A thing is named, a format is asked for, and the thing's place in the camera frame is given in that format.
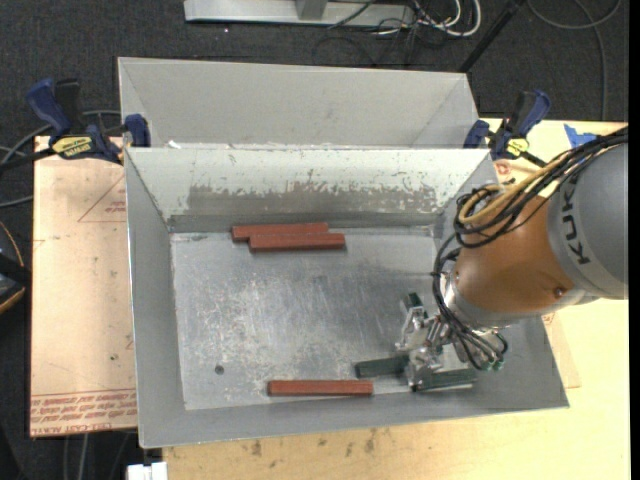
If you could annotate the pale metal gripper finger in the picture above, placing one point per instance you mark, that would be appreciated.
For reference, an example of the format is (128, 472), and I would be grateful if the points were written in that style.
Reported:
(428, 363)
(414, 381)

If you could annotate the dark green flat block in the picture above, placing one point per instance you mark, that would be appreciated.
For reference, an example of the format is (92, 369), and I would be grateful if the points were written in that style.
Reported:
(380, 367)
(450, 380)

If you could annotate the grey metal bin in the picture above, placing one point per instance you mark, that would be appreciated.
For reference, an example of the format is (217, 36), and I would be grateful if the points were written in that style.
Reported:
(280, 313)

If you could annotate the red-brown flat block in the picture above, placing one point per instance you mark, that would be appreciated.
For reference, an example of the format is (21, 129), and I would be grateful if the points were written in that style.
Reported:
(320, 388)
(300, 242)
(280, 230)

